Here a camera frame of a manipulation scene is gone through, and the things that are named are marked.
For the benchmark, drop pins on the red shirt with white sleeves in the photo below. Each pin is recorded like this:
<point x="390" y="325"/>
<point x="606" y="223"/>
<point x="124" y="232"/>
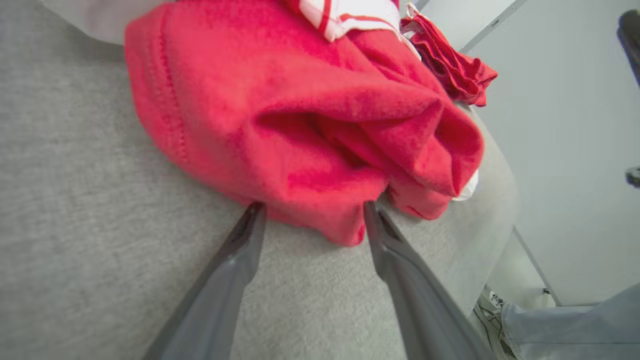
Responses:
<point x="280" y="110"/>

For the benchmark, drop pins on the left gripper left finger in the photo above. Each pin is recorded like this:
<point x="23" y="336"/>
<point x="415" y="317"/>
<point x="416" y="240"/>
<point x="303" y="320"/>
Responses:
<point x="220" y="300"/>

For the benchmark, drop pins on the grey fabric sofa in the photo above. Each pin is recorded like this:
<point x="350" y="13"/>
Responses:
<point x="75" y="200"/>

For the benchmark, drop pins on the dark blurry object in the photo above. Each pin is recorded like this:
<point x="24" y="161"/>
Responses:
<point x="631" y="40"/>

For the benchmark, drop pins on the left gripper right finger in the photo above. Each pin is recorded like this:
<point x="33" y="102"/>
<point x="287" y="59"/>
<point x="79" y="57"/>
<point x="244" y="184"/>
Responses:
<point x="420" y="305"/>

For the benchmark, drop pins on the red shorts with white stripe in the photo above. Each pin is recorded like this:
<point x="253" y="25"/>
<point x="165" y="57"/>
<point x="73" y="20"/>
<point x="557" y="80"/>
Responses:
<point x="450" y="60"/>

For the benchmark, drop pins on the blue jeans leg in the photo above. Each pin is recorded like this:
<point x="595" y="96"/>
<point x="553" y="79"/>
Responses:
<point x="575" y="330"/>

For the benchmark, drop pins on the white sneaker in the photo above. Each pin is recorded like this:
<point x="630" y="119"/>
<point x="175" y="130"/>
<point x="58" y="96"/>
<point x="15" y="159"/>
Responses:
<point x="492" y="320"/>

